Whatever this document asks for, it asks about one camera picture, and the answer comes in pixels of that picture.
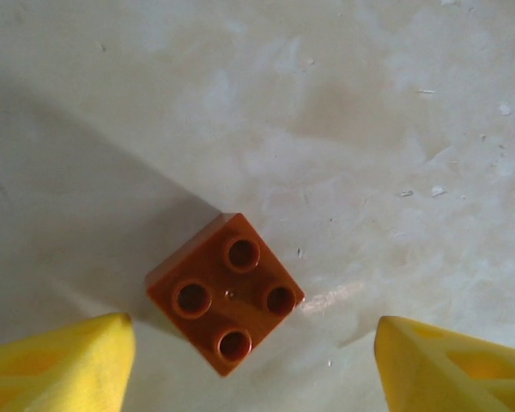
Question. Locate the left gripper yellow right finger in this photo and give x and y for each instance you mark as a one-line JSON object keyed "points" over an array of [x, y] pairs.
{"points": [[455, 373]]}

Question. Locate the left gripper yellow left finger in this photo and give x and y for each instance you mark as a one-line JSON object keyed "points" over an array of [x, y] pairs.
{"points": [[60, 369]]}

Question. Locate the orange lego brick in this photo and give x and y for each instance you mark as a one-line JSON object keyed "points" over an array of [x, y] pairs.
{"points": [[223, 296]]}

